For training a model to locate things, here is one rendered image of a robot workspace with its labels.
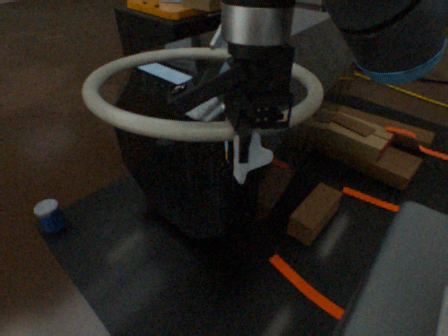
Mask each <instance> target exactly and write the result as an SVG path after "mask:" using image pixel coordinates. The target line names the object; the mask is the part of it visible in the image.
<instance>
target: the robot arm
mask: <svg viewBox="0 0 448 336"><path fill-rule="evenodd" d="M320 1H322V4H323V6H324V8H325V9H326V10H327V13H328V14H329V16H330V17H331V20H332V21H333V22H334V24H335V25H336V27H337V28H338V29H339V32H340V33H341V36H342V37H343V38H344V40H345V41H346V44H347V45H348V48H349V49H350V50H351V53H353V56H354V58H355V62H356V65H358V68H360V69H361V70H363V72H364V73H365V75H366V76H367V77H369V78H370V80H372V81H374V82H377V83H379V84H383V85H400V84H404V83H407V82H411V81H413V80H416V79H418V78H421V77H422V76H423V75H425V74H426V73H429V71H431V70H432V69H433V68H434V67H435V66H436V65H437V64H438V62H439V61H440V59H441V58H442V57H443V53H444V51H445V46H446V43H447V40H446V36H445V33H443V31H444V30H445V27H446V26H447V24H448V0H320ZM295 5H296V0H221V38H222V39H223V40H224V41H226V42H227V43H228V53H229V55H232V56H231V57H228V58H227V59H226V60H223V61H222V62H219V63H218V64H216V65H214V66H213V67H210V68H209V69H207V70H205V71H203V72H202V73H200V74H197V76H194V77H192V78H191V79H189V80H187V81H185V82H182V83H181V84H178V85H177V86H175V87H173V88H171V89H170V91H168V94H167V96H168V105H169V106H170V108H171V109H172V110H173V113H175V115H177V116H178V117H180V116H181V115H184V114H185V113H188V112H190V111H191V110H193V109H194V108H197V107H198V106H199V105H202V104H203V103H206V102H207V101H208V100H211V99H212V98H215V97H216V96H219V95H220V94H221V93H224V92H225V94H224V122H226V121H229V122H230V124H231V126H232V127H233V128H234V132H237V133H236V137H234V141H225V148H226V159H227V161H229V163H230V164H231V166H232V167H233V166H234V176H235V178H236V180H238V183H239V184H243V183H244V181H245V180H246V174H247V173H248V171H251V170H253V169H254V168H258V167H260V166H264V165H265V164H267V163H270V162H271V161H272V158H273V154H272V151H270V150H268V149H265V148H263V147H261V146H260V135H259V134H258V132H254V131H252V129H257V128H260V129H261V130H265V129H272V128H274V130H280V129H287V128H289V122H290V118H291V113H292V104H293V100H294V94H293V93H292V92H291V91H289V86H290V81H291V72H292V67H293V62H294V53H295V49H296V47H294V46H289V44H288V43H289V41H290V40H291V30H292V25H293V15H294V10H295ZM281 94H283V95H281ZM282 105H289V110H288V115H287V121H280V122H277V120H284V113H282V112H281V111H280V110H279V109H280V108H282Z"/></svg>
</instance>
